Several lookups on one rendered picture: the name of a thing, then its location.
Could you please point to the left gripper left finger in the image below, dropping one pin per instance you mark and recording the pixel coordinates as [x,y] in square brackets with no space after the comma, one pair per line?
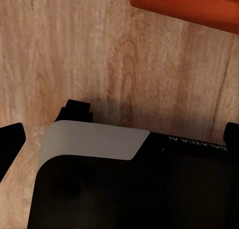
[12,138]

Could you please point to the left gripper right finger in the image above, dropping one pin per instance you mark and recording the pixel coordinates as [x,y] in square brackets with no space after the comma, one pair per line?
[231,138]

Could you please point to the storage box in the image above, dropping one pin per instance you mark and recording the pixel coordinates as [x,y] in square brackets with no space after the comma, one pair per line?
[218,14]

